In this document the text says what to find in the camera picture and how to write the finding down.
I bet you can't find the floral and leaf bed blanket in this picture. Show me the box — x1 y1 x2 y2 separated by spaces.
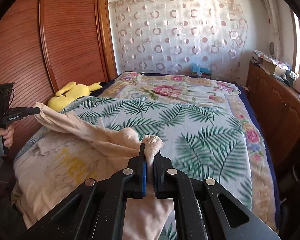
13 71 282 240

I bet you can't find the blue item behind bed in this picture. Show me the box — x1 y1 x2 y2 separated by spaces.
190 63 212 78

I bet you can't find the yellow Pikachu plush toy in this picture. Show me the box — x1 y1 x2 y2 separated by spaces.
47 81 102 112

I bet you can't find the wooden louvered wardrobe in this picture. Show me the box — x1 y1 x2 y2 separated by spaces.
0 0 118 160

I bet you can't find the cardboard box on cabinet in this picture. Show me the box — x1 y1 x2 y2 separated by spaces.
261 59 287 77

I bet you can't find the beige t-shirt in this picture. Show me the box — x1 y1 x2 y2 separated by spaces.
12 97 175 228

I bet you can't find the pink bottle on cabinet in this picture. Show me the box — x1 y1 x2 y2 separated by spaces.
293 72 300 93

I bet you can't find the sheer circle pattern curtain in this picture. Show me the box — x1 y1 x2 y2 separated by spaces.
109 0 247 82

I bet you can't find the long wooden sideboard cabinet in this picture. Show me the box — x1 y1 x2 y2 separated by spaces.
247 63 300 168

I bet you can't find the person's left hand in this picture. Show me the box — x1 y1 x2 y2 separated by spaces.
0 125 14 148

